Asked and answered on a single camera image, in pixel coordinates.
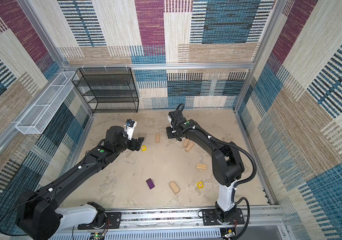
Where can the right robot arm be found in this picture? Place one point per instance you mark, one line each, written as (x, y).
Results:
(227, 165)

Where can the wood block front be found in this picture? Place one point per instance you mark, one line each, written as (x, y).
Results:
(174, 187)

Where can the aluminium front rail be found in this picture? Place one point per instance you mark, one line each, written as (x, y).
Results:
(261, 223)

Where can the white mesh wall basket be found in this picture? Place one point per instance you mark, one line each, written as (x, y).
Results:
(45, 107)

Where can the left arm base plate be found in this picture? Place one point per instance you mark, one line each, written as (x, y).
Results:
(112, 220)

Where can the black wire shelf rack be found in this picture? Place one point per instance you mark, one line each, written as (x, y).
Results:
(107, 90)

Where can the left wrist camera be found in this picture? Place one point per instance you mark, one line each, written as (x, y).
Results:
(130, 127)

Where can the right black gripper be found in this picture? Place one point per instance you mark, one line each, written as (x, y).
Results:
(169, 129)

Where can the purple block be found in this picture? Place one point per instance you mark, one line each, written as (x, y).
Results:
(150, 183)

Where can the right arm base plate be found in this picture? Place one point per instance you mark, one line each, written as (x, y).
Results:
(213, 217)

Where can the wood block pair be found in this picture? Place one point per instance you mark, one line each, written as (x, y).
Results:
(189, 146)
(185, 143)

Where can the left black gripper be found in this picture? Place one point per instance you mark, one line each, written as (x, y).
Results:
(133, 146)

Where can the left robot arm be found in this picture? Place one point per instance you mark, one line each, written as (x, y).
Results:
(39, 214)

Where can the yellow cube red mark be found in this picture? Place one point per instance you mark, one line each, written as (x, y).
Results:
(200, 185)

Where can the small yellow cube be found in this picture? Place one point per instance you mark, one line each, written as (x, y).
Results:
(143, 148)

